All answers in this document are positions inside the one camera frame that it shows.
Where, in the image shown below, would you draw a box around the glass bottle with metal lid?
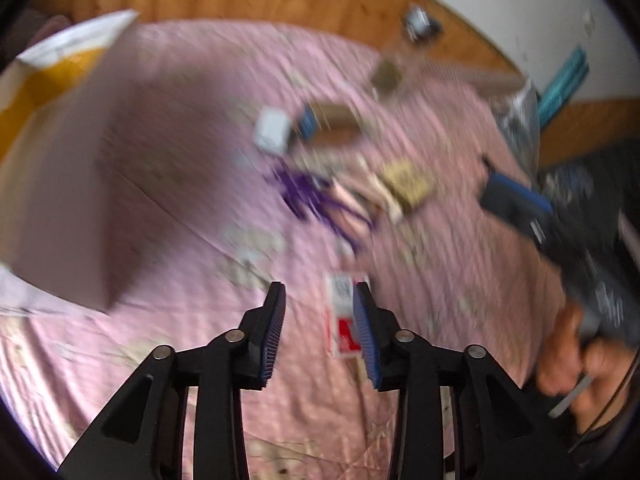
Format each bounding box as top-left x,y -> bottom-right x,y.
370,5 -> 443,98

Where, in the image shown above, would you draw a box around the bubble wrap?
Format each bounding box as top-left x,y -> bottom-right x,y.
490,77 -> 543,171

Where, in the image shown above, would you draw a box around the teal plastic strips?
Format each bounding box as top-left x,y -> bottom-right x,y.
537,45 -> 591,121

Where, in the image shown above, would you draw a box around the white and yellow cardboard box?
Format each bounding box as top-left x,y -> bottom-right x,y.
0,9 -> 211,317

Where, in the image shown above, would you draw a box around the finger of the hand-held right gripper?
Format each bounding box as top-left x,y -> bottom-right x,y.
481,156 -> 554,234

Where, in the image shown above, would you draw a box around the pink tube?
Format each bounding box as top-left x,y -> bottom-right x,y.
327,182 -> 373,233

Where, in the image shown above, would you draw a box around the pink printed blanket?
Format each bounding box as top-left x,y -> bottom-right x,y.
0,22 -> 568,480

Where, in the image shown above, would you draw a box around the tan packet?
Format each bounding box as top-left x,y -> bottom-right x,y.
380,159 -> 436,208

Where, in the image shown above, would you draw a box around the white charger plug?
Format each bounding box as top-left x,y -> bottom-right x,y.
252,109 -> 293,155

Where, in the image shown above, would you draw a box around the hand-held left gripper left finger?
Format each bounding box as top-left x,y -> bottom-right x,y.
57,281 -> 287,480

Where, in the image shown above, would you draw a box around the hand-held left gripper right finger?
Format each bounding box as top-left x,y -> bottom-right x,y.
352,281 -> 581,480

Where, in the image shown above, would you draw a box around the dark cloth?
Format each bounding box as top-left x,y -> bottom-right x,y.
10,10 -> 66,56

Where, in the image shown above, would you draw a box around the person's right hand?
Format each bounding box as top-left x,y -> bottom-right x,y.
537,306 -> 634,432

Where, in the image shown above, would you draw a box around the purple cable bundle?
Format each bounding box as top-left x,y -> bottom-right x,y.
267,162 -> 376,256

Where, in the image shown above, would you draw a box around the red and white card box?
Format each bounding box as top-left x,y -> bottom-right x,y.
324,271 -> 371,359

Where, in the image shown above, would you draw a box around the gold tin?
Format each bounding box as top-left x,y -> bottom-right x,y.
297,102 -> 363,148

